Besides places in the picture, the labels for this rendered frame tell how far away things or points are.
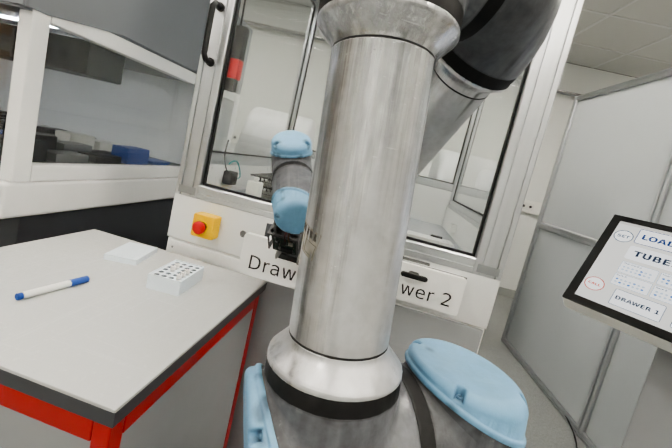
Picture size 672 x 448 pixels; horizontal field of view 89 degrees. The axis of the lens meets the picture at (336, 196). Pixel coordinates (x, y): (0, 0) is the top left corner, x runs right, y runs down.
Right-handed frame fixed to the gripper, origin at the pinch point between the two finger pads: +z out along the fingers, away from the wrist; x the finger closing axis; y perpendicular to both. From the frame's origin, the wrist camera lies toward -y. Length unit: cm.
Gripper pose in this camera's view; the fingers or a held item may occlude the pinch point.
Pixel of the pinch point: (294, 253)
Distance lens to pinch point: 88.8
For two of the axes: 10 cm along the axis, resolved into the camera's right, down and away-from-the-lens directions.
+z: -0.9, 7.5, 6.6
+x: 9.6, 2.4, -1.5
